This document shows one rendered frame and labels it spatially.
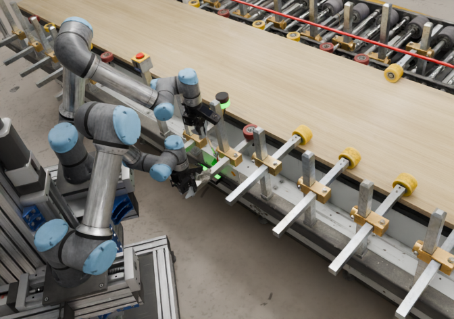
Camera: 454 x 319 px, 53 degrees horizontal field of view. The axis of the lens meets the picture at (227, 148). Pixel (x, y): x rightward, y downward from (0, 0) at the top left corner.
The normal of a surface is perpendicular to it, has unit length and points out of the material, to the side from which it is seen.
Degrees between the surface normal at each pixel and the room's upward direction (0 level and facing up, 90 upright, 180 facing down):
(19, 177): 90
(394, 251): 0
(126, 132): 85
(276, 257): 0
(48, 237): 7
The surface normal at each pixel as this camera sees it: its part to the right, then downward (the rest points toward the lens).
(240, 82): -0.14, -0.71
